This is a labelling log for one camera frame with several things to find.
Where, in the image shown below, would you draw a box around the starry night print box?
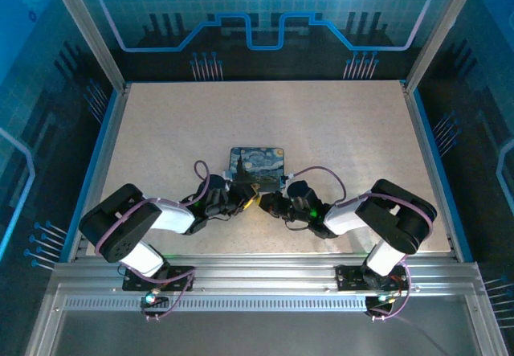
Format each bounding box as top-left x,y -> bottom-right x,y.
228,146 -> 285,194

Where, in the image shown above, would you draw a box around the right base LED board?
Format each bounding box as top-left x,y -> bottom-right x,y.
365,293 -> 397,313

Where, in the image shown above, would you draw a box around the left base purple cables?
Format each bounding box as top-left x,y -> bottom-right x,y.
118,265 -> 197,321

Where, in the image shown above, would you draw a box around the right base purple cables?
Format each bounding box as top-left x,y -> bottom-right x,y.
365,265 -> 447,356

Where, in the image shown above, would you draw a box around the base purple cables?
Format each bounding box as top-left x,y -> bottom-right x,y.
118,265 -> 197,321
365,265 -> 447,356

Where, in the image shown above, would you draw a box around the base led board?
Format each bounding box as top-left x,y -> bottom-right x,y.
365,293 -> 397,313
140,290 -> 170,309

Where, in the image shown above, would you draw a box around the aluminium mounting rail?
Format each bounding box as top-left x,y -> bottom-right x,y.
51,253 -> 485,297

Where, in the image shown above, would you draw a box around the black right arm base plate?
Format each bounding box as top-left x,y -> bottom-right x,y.
335,264 -> 411,293

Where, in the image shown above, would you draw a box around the aluminium frame post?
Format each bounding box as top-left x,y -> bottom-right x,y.
43,0 -> 129,92
404,0 -> 483,92

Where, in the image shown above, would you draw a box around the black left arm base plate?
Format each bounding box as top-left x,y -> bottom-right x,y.
122,265 -> 196,293

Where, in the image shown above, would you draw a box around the thin black cable loop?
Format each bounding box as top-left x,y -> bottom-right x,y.
285,217 -> 316,232

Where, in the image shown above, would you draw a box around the slotted grey cable duct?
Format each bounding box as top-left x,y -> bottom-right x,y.
62,294 -> 369,313

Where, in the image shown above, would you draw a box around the left base LED board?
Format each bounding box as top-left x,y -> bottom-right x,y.
140,290 -> 170,309

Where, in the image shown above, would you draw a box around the aluminium table side rail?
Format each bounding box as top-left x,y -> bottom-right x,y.
400,80 -> 459,259
66,83 -> 133,263

